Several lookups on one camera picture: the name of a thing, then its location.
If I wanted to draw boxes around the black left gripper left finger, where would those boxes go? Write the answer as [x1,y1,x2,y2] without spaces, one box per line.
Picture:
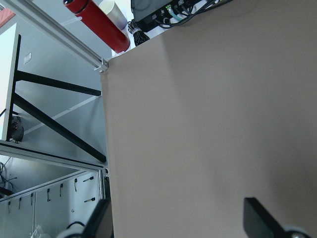
[83,199,110,238]

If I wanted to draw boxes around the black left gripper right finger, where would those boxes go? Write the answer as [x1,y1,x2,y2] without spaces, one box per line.
[243,197,290,238]

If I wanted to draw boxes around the red cylindrical bottle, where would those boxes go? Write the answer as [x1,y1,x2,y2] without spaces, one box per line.
[63,0,130,54]

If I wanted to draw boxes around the white paper cup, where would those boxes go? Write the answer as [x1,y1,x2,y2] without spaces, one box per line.
[99,0,128,30]

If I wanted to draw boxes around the black table leg frame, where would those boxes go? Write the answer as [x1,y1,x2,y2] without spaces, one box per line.
[8,35,106,163]

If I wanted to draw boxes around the coiled black cable bundle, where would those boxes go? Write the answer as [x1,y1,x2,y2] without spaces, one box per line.
[127,20,150,47]

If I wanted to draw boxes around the aluminium frame rail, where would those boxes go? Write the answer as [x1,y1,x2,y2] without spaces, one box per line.
[1,0,108,72]

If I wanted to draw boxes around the black network switch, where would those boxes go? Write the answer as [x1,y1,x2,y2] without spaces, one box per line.
[131,0,230,32]

